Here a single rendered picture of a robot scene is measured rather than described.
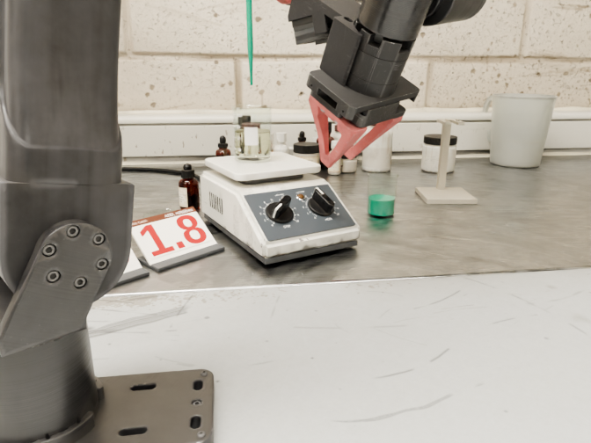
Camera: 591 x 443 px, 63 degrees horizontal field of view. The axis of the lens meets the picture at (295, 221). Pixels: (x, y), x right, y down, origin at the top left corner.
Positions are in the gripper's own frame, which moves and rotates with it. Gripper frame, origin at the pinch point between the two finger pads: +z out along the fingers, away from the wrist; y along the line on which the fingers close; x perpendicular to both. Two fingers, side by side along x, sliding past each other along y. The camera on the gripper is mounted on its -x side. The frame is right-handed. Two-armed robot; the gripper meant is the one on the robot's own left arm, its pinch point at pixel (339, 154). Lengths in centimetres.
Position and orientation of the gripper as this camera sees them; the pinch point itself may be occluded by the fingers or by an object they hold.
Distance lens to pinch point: 54.2
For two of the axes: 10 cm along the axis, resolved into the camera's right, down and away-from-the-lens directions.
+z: -2.4, 6.9, 6.8
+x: 6.2, 6.5, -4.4
